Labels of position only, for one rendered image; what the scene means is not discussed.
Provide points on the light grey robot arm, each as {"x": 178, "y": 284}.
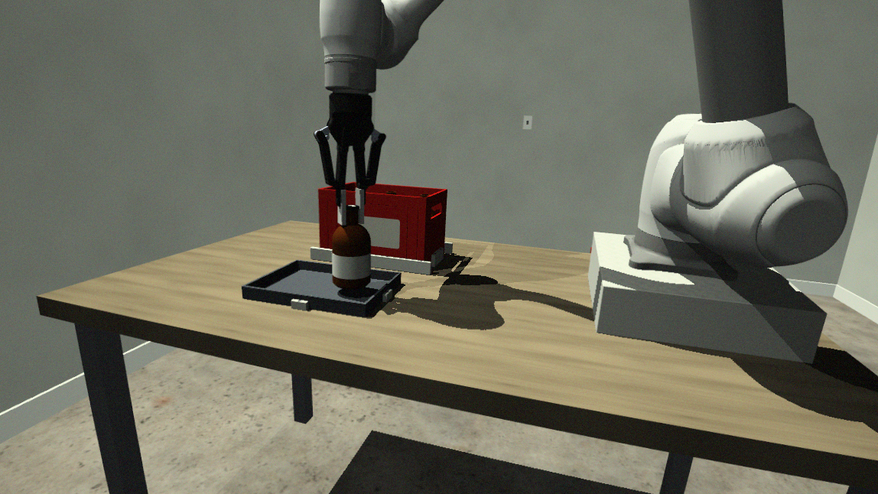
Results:
{"x": 754, "y": 187}

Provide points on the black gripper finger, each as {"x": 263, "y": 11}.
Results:
{"x": 322, "y": 138}
{"x": 365, "y": 179}

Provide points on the red crate with dividers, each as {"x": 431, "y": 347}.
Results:
{"x": 399, "y": 226}

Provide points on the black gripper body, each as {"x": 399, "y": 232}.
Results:
{"x": 350, "y": 110}

